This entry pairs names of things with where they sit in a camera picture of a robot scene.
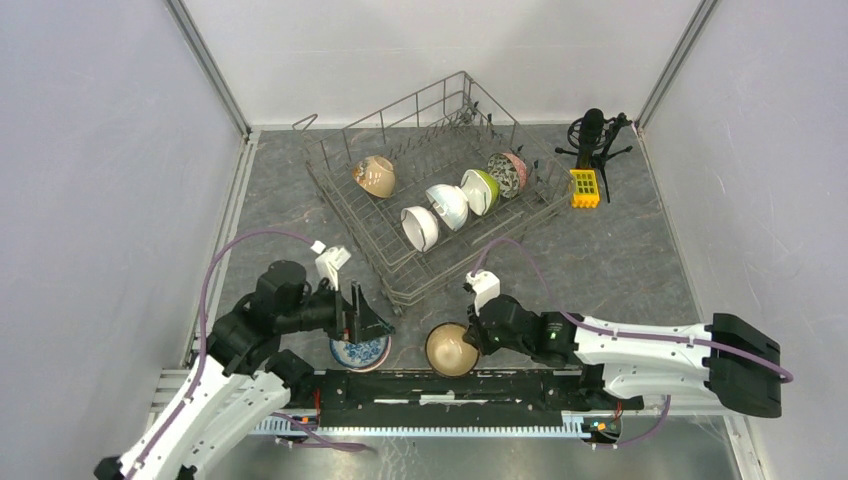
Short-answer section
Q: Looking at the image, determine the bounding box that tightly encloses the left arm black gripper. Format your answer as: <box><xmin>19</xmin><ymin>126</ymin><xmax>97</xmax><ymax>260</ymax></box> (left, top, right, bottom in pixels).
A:
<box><xmin>279</xmin><ymin>277</ymin><xmax>396</xmax><ymax>343</ymax></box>

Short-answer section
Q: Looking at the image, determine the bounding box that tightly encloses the brown rimmed cream bowl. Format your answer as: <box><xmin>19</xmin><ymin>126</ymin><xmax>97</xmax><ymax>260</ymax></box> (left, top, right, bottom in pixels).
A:
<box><xmin>425</xmin><ymin>322</ymin><xmax>480</xmax><ymax>378</ymax></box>

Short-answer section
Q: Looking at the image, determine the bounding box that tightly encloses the green and white bowl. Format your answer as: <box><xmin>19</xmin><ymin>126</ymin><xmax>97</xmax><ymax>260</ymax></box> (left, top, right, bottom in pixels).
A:
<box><xmin>460</xmin><ymin>169</ymin><xmax>500</xmax><ymax>217</ymax></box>

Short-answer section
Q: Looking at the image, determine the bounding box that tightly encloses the grey wire dish rack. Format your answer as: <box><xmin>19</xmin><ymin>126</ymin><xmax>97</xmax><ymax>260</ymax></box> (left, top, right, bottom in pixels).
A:
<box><xmin>293</xmin><ymin>71</ymin><xmax>574</xmax><ymax>313</ymax></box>

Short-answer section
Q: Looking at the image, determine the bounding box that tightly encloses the floral brown patterned bowl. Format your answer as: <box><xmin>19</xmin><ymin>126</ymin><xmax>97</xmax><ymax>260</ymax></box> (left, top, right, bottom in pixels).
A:
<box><xmin>487</xmin><ymin>152</ymin><xmax>528</xmax><ymax>200</ymax></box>

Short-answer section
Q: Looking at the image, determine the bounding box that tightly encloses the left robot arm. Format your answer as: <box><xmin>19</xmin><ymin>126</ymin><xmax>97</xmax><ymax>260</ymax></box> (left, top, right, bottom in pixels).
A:
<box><xmin>93</xmin><ymin>260</ymin><xmax>395</xmax><ymax>479</ymax></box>

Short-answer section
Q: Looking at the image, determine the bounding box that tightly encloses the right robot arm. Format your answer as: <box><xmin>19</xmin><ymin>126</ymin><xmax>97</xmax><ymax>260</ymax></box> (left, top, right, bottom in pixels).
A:
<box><xmin>464</xmin><ymin>294</ymin><xmax>788</xmax><ymax>418</ymax></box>

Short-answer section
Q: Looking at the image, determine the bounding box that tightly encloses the blue floral bowl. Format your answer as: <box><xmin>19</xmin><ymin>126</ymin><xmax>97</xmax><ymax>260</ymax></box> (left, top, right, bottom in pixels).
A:
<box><xmin>329</xmin><ymin>340</ymin><xmax>364</xmax><ymax>372</ymax></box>

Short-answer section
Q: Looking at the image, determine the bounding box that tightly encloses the yellow block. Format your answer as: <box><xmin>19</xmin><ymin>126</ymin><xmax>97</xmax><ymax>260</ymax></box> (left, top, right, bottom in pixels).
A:
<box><xmin>570</xmin><ymin>169</ymin><xmax>601</xmax><ymax>209</ymax></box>

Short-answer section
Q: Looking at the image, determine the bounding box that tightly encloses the black microphone on tripod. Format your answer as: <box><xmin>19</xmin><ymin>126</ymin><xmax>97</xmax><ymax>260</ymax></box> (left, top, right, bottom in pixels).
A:
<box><xmin>554</xmin><ymin>108</ymin><xmax>633</xmax><ymax>202</ymax></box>

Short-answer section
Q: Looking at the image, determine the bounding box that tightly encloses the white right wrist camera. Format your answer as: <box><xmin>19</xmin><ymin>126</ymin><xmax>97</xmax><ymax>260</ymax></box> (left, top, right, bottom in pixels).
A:
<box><xmin>465</xmin><ymin>270</ymin><xmax>501</xmax><ymax>315</ymax></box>

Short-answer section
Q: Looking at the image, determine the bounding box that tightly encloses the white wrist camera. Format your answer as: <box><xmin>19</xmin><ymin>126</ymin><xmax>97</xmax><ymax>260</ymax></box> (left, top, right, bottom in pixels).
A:
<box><xmin>465</xmin><ymin>270</ymin><xmax>501</xmax><ymax>315</ymax></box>
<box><xmin>310</xmin><ymin>240</ymin><xmax>351</xmax><ymax>291</ymax></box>

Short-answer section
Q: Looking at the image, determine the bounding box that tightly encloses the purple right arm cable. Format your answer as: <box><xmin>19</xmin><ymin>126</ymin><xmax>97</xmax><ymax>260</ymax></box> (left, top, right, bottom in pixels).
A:
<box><xmin>468</xmin><ymin>237</ymin><xmax>795</xmax><ymax>452</ymax></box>

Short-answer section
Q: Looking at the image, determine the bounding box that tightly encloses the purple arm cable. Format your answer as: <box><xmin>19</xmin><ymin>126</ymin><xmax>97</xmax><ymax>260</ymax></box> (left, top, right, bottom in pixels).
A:
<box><xmin>468</xmin><ymin>237</ymin><xmax>795</xmax><ymax>452</ymax></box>
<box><xmin>125</xmin><ymin>229</ymin><xmax>379</xmax><ymax>480</ymax></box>

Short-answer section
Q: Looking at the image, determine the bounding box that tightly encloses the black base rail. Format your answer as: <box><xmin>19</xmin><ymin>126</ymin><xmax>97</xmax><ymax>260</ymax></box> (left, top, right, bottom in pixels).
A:
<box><xmin>305</xmin><ymin>369</ymin><xmax>645</xmax><ymax>428</ymax></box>

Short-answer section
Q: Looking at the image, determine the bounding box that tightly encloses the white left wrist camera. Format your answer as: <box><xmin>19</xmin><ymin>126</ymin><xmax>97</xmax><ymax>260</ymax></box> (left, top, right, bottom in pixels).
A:
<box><xmin>310</xmin><ymin>240</ymin><xmax>351</xmax><ymax>291</ymax></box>

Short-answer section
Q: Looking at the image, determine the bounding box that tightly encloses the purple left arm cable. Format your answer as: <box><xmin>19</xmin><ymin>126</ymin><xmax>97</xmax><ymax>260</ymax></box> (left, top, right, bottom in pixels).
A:
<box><xmin>125</xmin><ymin>229</ymin><xmax>379</xmax><ymax>480</ymax></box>

